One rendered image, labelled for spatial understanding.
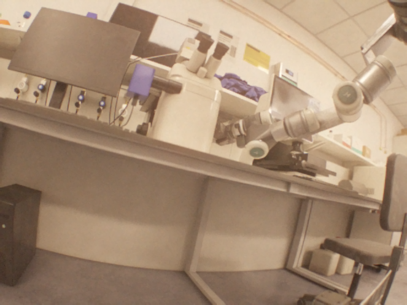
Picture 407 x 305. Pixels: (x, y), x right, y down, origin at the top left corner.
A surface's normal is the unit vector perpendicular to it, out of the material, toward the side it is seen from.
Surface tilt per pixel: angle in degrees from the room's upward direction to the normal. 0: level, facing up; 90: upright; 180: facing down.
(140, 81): 90
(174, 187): 90
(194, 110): 91
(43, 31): 86
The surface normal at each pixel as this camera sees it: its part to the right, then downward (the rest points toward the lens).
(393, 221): 0.14, -0.10
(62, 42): 0.42, -0.10
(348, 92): -0.59, -0.12
